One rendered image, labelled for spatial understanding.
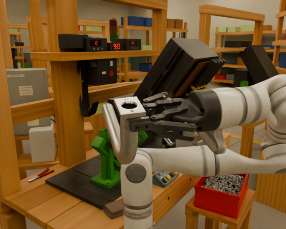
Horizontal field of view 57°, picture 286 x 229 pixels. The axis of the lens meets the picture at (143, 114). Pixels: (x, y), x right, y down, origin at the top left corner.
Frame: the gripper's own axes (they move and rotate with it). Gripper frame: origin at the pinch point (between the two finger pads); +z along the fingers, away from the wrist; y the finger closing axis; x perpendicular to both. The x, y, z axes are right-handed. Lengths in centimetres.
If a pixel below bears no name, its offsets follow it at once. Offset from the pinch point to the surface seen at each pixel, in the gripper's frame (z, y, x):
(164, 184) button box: -30, -51, 71
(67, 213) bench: 16, -46, 72
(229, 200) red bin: -56, -33, 71
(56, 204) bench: 21, -54, 74
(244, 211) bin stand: -65, -33, 80
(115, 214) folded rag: -3, -36, 66
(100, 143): -2, -66, 52
